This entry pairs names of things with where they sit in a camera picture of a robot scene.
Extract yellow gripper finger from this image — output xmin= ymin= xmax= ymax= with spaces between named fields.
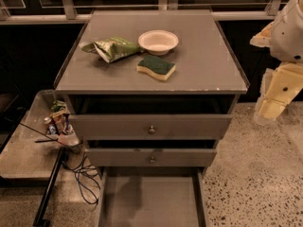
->
xmin=255 ymin=61 xmax=303 ymax=121
xmin=250 ymin=22 xmax=273 ymax=47

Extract green and yellow sponge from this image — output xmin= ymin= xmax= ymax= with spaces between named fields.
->
xmin=136 ymin=55 xmax=176 ymax=81

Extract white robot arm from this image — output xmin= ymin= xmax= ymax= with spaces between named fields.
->
xmin=250 ymin=0 xmax=303 ymax=122

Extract grey drawer cabinet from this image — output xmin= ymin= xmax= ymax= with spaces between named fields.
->
xmin=52 ymin=9 xmax=250 ymax=175

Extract grey top drawer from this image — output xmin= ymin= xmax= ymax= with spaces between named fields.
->
xmin=70 ymin=95 xmax=231 ymax=140

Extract grey drawer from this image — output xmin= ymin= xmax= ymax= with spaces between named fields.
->
xmin=95 ymin=167 xmax=209 ymax=227
xmin=86 ymin=140 xmax=217 ymax=167
xmin=70 ymin=95 xmax=231 ymax=140

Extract grey bottom drawer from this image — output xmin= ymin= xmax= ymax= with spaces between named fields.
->
xmin=95 ymin=167 xmax=209 ymax=227

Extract grey middle drawer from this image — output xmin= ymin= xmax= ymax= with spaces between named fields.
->
xmin=86 ymin=140 xmax=217 ymax=167

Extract white paper bowl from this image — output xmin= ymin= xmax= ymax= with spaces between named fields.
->
xmin=138 ymin=30 xmax=179 ymax=56

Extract green chip bag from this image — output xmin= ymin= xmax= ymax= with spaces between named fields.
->
xmin=79 ymin=36 xmax=141 ymax=63

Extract metal railing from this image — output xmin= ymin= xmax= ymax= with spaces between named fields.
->
xmin=0 ymin=0 xmax=289 ymax=25

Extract snack packets in bin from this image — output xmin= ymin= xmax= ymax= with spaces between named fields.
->
xmin=44 ymin=100 xmax=73 ymax=135

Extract clear plastic bin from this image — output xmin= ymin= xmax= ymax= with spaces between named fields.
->
xmin=0 ymin=90 xmax=80 ymax=179

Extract black pole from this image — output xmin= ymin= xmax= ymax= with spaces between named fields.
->
xmin=33 ymin=148 xmax=66 ymax=227

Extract black cable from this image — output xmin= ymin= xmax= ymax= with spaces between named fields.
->
xmin=18 ymin=122 xmax=101 ymax=206

